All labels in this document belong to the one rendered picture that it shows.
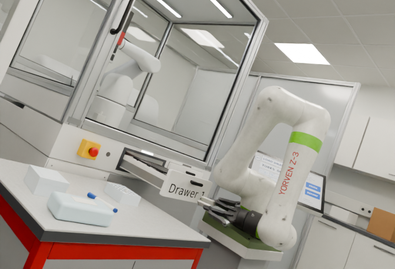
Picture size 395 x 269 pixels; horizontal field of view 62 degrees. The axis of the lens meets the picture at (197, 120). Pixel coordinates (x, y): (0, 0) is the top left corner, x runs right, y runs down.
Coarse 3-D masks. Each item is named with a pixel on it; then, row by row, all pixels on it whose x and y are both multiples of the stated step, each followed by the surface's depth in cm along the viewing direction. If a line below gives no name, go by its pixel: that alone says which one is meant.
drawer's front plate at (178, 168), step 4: (172, 164) 178; (176, 164) 180; (168, 168) 177; (172, 168) 179; (176, 168) 181; (180, 168) 183; (184, 168) 185; (188, 168) 188; (184, 172) 186; (192, 172) 191; (196, 172) 194; (200, 172) 196; (196, 176) 194; (200, 176) 197
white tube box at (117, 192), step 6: (108, 186) 126; (114, 186) 127; (120, 186) 131; (108, 192) 125; (114, 192) 122; (120, 192) 120; (132, 192) 128; (114, 198) 121; (120, 198) 119; (126, 198) 120; (132, 198) 122; (138, 198) 124; (132, 204) 122
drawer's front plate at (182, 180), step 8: (168, 176) 133; (176, 176) 135; (184, 176) 139; (192, 176) 142; (168, 184) 133; (176, 184) 136; (184, 184) 140; (192, 184) 144; (208, 184) 152; (160, 192) 132; (168, 192) 134; (176, 192) 137; (184, 192) 141; (192, 192) 145; (200, 192) 149; (208, 192) 153; (192, 200) 146; (200, 200) 150
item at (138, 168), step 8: (128, 160) 154; (136, 160) 151; (128, 168) 151; (136, 168) 148; (144, 168) 145; (152, 168) 173; (144, 176) 143; (152, 176) 140; (160, 176) 138; (152, 184) 139; (160, 184) 136
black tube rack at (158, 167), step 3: (138, 159) 155; (141, 159) 160; (144, 162) 152; (147, 162) 157; (150, 162) 164; (147, 165) 163; (150, 165) 149; (153, 165) 154; (156, 165) 161; (159, 165) 168; (156, 168) 146; (159, 168) 151; (162, 168) 157; (165, 168) 164; (159, 171) 156; (165, 171) 148; (165, 174) 163
